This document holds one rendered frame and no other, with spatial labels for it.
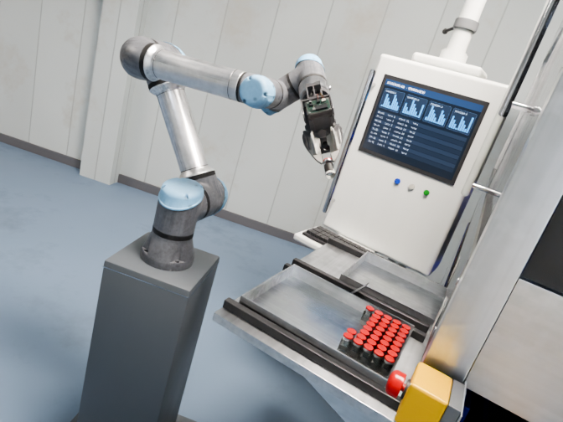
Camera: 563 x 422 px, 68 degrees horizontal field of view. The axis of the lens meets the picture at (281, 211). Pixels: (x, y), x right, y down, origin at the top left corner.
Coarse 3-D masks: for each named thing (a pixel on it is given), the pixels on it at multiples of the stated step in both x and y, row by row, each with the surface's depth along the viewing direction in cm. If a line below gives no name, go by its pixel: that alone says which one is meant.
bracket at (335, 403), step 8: (312, 384) 90; (320, 392) 89; (328, 392) 88; (328, 400) 88; (336, 400) 88; (336, 408) 88; (344, 408) 87; (352, 408) 86; (344, 416) 87; (352, 416) 86; (360, 416) 85
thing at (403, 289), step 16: (368, 256) 138; (352, 272) 127; (368, 272) 131; (384, 272) 134; (400, 272) 134; (368, 288) 113; (384, 288) 123; (400, 288) 126; (416, 288) 130; (432, 288) 130; (400, 304) 109; (416, 304) 119; (432, 304) 122; (432, 320) 106
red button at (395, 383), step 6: (396, 372) 64; (402, 372) 64; (390, 378) 63; (396, 378) 63; (402, 378) 63; (390, 384) 63; (396, 384) 62; (402, 384) 62; (390, 390) 63; (396, 390) 62; (402, 390) 63; (396, 396) 62
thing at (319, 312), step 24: (264, 288) 100; (288, 288) 106; (312, 288) 110; (336, 288) 108; (264, 312) 88; (288, 312) 96; (312, 312) 99; (336, 312) 102; (360, 312) 105; (384, 312) 103; (312, 336) 84; (336, 336) 92; (408, 336) 101; (384, 384) 78
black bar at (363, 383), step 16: (224, 304) 90; (240, 304) 90; (256, 320) 87; (272, 336) 86; (288, 336) 84; (304, 352) 83; (320, 352) 82; (336, 368) 80; (352, 368) 80; (368, 384) 77; (384, 400) 76; (400, 400) 76
